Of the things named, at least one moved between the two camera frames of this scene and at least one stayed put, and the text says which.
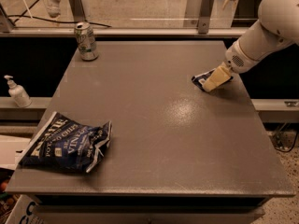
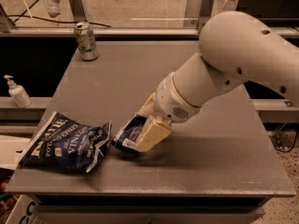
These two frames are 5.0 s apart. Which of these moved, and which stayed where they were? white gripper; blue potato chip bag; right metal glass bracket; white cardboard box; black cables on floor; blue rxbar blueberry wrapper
Moved: blue rxbar blueberry wrapper; white gripper
Stayed: right metal glass bracket; black cables on floor; white cardboard box; blue potato chip bag
